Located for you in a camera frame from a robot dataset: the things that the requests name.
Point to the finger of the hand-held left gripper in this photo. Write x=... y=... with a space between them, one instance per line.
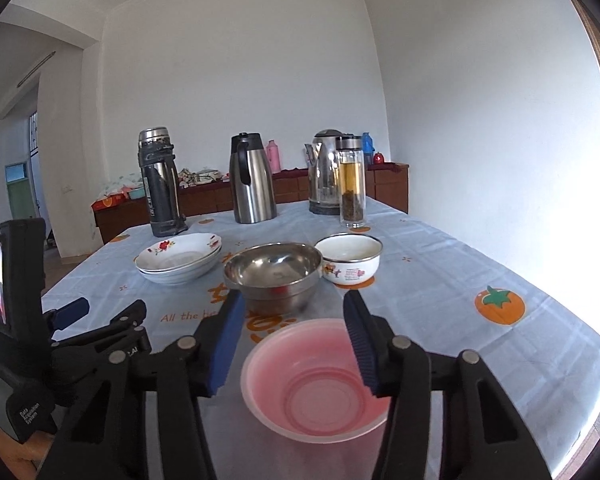
x=110 y=327
x=72 y=310

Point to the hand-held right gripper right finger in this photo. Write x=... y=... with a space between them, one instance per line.
x=362 y=345

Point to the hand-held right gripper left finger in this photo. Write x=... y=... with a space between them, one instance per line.
x=225 y=345

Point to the pink plastic bowl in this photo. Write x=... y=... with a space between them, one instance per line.
x=305 y=375

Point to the pink floral white plate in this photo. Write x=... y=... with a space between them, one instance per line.
x=180 y=274

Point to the stainless steel bowl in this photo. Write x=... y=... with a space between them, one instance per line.
x=270 y=265

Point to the white enamel cartoon bowl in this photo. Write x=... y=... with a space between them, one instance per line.
x=347 y=250

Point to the red flower white plate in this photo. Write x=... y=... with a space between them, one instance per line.
x=177 y=255

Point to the orange fruit box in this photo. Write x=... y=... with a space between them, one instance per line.
x=107 y=202

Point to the green door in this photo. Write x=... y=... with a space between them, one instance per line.
x=20 y=195

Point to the teal basin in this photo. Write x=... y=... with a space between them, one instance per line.
x=136 y=193

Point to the white plastic bag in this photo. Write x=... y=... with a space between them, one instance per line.
x=122 y=182

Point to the brown wooden sideboard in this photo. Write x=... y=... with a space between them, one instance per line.
x=205 y=200

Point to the dark grey thermos flask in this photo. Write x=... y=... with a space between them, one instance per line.
x=162 y=185

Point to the glass tea bottle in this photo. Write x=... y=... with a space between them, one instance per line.
x=351 y=180

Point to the steel electric kettle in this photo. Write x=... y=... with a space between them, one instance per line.
x=322 y=175

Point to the barred window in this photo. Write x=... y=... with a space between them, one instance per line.
x=33 y=135

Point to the small red container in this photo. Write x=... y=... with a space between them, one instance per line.
x=378 y=158

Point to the pink thermos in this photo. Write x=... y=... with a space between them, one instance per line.
x=273 y=157

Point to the blue bottle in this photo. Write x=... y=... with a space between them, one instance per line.
x=368 y=147

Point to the fluorescent tube light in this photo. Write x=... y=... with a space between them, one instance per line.
x=36 y=67

